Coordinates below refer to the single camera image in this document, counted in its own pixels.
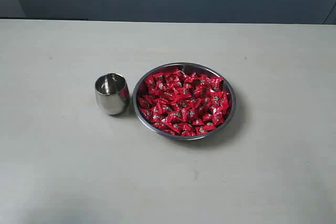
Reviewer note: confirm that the red candy front left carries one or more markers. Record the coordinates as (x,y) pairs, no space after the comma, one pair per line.
(175,128)

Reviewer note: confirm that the stainless steel bowl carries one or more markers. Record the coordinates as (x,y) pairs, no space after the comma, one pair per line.
(190,102)

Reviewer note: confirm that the stainless steel cup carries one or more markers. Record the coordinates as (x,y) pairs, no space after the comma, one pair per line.
(112,93)

